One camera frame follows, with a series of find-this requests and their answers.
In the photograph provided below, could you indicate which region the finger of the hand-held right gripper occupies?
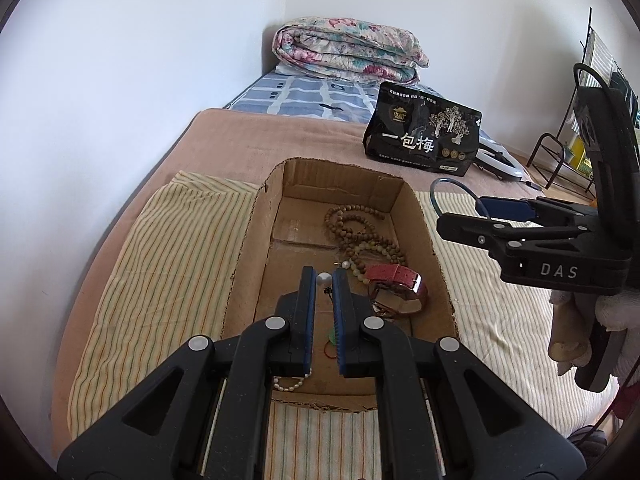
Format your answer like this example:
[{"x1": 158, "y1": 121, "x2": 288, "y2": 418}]
[
  {"x1": 436, "y1": 212, "x2": 598, "y2": 262},
  {"x1": 476, "y1": 197, "x2": 599, "y2": 227}
]

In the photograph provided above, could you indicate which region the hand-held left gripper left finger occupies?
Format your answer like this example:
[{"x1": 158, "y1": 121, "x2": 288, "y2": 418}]
[{"x1": 56, "y1": 266, "x2": 317, "y2": 480}]

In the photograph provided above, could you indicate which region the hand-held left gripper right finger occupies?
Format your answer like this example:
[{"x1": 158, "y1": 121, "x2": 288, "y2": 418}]
[{"x1": 331, "y1": 267, "x2": 587, "y2": 480}]

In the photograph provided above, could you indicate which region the dark thin bangle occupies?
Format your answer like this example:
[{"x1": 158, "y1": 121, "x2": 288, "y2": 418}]
[{"x1": 429, "y1": 176, "x2": 493, "y2": 221}]

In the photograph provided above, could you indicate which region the cream bead bracelet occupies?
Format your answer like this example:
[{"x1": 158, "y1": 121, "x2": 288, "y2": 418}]
[{"x1": 347, "y1": 240, "x2": 401, "y2": 278}]

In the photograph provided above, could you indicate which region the brown wooden bead necklace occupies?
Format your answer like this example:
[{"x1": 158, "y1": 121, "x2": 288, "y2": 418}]
[{"x1": 324, "y1": 204, "x2": 408, "y2": 266}]

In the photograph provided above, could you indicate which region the brown cardboard box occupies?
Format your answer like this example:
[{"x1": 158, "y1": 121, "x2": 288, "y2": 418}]
[{"x1": 220, "y1": 157, "x2": 461, "y2": 413}]

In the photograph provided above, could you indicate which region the person's right hand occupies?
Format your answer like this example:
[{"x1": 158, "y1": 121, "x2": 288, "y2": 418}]
[{"x1": 547, "y1": 287, "x2": 640, "y2": 386}]

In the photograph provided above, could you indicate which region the yellow green box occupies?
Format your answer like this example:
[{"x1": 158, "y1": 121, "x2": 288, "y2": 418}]
[{"x1": 570, "y1": 135, "x2": 593, "y2": 176}]

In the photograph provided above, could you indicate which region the black metal shoe rack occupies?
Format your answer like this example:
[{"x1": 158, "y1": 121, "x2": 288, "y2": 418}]
[{"x1": 526, "y1": 132, "x2": 598, "y2": 198}]

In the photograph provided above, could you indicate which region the small pearl strand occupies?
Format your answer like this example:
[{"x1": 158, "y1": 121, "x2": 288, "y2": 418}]
[{"x1": 272, "y1": 367, "x2": 313, "y2": 392}]

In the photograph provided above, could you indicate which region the black snack bag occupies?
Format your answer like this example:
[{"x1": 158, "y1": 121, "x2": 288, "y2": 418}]
[{"x1": 362, "y1": 81, "x2": 482, "y2": 177}]

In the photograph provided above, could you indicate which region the striped hanging cloth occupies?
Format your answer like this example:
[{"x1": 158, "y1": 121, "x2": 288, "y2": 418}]
[{"x1": 582, "y1": 30, "x2": 618, "y2": 86}]

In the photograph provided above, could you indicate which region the striped yellow cloth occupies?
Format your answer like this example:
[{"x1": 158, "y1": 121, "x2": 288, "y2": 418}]
[{"x1": 66, "y1": 170, "x2": 621, "y2": 480}]

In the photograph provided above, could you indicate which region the black metal clothes rack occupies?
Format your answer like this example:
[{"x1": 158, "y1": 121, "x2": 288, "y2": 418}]
[{"x1": 562, "y1": 7, "x2": 621, "y2": 136}]

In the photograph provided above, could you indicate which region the brown blanket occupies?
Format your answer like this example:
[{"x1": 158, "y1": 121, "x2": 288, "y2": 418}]
[{"x1": 52, "y1": 109, "x2": 621, "y2": 441}]

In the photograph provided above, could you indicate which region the blue patterned bedsheet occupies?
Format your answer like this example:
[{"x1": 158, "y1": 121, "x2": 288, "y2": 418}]
[{"x1": 222, "y1": 70, "x2": 401, "y2": 123}]

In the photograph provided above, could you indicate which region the folded floral quilt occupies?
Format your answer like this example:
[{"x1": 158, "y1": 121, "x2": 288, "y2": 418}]
[{"x1": 271, "y1": 16, "x2": 430, "y2": 85}]

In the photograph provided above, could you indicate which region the white ring light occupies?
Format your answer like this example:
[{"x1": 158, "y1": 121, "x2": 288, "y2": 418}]
[{"x1": 472, "y1": 127, "x2": 526, "y2": 183}]

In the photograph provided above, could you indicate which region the red strap wristwatch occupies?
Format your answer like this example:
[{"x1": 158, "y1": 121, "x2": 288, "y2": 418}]
[{"x1": 362, "y1": 263, "x2": 430, "y2": 318}]

